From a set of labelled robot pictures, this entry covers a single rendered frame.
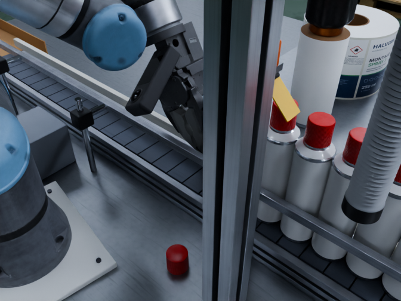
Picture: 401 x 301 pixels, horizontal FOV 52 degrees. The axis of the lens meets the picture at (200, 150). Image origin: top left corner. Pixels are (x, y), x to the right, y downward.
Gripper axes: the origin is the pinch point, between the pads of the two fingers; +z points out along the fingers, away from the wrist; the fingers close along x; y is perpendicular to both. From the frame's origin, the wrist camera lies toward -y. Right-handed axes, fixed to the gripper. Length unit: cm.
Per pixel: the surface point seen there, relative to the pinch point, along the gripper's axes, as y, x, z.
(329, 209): -1.8, -22.6, 8.4
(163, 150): 0.3, 11.1, -0.1
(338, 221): -1.7, -23.3, 10.1
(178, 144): -3.7, -0.1, -3.1
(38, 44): 13, 70, -31
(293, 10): 297, 175, 6
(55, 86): 0.3, 42.3, -18.1
